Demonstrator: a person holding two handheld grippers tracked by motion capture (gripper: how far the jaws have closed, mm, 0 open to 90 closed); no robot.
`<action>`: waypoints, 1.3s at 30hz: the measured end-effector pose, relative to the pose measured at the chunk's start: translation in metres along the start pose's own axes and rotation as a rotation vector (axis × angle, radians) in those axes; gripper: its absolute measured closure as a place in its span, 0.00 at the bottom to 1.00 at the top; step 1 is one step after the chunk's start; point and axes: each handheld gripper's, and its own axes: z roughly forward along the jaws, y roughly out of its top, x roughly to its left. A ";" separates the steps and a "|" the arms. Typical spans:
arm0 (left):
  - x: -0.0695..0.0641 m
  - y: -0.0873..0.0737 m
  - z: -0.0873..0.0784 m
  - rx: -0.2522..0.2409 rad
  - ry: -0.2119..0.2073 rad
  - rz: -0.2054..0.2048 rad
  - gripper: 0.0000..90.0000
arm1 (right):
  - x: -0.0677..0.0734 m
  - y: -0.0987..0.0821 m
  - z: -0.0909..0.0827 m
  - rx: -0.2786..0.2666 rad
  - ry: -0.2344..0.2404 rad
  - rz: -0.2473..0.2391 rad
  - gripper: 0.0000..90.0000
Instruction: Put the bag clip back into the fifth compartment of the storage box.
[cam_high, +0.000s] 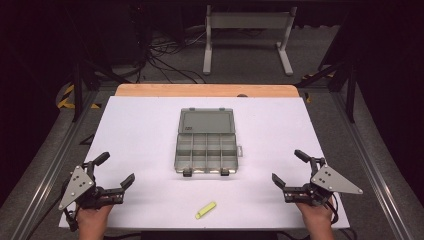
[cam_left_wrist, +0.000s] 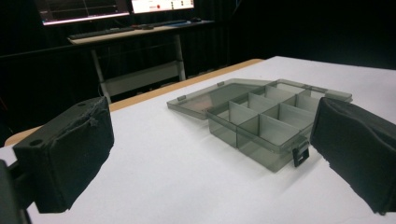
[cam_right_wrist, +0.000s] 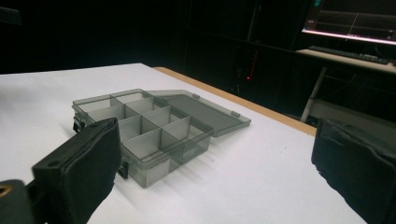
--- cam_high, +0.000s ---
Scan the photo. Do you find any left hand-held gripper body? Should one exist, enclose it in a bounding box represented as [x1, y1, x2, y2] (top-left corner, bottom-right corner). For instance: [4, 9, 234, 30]
[58, 165, 125, 211]

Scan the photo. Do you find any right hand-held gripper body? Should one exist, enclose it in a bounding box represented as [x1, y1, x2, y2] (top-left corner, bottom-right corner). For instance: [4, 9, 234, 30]
[283, 164, 364, 207]

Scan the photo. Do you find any small yellow-green bar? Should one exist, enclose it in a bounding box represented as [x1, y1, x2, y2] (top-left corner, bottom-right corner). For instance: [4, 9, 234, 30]
[194, 201, 218, 221]

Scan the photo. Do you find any grey clear compartment box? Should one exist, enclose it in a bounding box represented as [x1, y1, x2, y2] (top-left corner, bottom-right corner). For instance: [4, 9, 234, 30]
[173, 107, 244, 178]

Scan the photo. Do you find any person's right hand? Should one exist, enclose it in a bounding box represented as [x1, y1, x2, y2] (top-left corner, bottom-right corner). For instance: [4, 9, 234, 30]
[295, 200, 335, 231]

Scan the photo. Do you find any person's left hand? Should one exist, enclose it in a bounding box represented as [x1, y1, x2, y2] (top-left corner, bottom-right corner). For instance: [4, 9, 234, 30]
[75, 203, 114, 232]

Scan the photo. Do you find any white table mat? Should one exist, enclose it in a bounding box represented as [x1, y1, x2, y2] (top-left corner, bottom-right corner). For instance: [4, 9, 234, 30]
[58, 96, 350, 230]

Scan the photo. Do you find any yellow black hazard tape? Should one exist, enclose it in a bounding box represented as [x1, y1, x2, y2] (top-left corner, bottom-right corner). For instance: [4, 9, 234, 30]
[301, 70, 335, 104]
[57, 83, 102, 110]

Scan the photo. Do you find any black metal stand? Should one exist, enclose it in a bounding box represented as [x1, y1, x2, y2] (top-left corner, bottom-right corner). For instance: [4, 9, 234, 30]
[63, 6, 132, 123]
[295, 9, 360, 124]

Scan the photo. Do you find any wooden table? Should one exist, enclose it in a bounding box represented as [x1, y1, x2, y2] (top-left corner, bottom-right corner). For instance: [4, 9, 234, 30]
[114, 83, 300, 98]

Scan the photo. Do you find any white metal stand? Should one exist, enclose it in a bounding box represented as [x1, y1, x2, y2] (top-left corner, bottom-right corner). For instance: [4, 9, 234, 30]
[202, 4, 298, 77]

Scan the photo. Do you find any right hand-held gripper cable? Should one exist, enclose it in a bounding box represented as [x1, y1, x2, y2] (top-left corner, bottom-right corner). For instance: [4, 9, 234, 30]
[328, 192, 340, 225]

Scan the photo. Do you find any aluminium rail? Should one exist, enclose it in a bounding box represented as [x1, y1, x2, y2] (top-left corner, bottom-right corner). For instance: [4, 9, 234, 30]
[9, 89, 113, 240]
[329, 89, 416, 240]

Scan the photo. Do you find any bundle of black floor cables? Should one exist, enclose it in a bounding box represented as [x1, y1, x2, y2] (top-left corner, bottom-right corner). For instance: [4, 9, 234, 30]
[133, 28, 208, 85]

